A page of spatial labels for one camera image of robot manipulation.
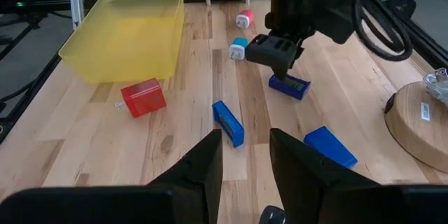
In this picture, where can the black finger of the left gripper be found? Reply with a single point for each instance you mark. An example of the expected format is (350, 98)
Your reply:
(273, 54)

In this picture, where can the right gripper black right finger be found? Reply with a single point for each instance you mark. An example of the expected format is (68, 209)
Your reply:
(301, 182)

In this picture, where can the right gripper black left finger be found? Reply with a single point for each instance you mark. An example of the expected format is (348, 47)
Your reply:
(203, 168)

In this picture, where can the teal and white charger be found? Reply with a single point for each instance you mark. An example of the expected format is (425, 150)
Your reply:
(238, 50)

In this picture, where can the dark blue digital clock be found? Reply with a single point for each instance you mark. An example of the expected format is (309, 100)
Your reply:
(294, 90)

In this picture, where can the pink and white charger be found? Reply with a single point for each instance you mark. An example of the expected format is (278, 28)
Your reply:
(245, 19)

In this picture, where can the blue wedge-shaped clock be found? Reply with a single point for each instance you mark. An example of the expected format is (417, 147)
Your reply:
(329, 147)

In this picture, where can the red wall charger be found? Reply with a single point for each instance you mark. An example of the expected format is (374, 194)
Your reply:
(143, 98)

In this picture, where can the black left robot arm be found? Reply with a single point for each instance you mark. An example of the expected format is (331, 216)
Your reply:
(343, 7)

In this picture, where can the round wooden lamp base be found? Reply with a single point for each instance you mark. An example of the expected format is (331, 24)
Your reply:
(416, 129)

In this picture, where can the yellow translucent plastic bin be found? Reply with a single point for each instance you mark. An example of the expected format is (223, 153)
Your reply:
(122, 42)

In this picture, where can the white metal post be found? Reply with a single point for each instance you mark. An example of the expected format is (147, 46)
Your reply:
(75, 0)

